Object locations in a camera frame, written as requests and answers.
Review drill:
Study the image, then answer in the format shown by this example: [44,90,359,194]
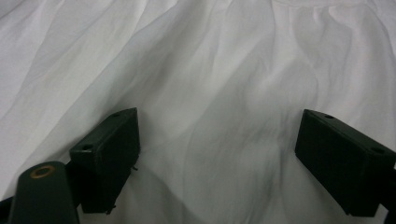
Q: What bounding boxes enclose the white cloth garment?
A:
[0,0,396,224]

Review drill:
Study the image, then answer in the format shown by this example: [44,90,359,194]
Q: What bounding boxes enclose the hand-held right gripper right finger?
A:
[294,108,396,217]

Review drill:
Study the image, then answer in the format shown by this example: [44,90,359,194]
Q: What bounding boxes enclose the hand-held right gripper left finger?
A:
[68,107,141,216]

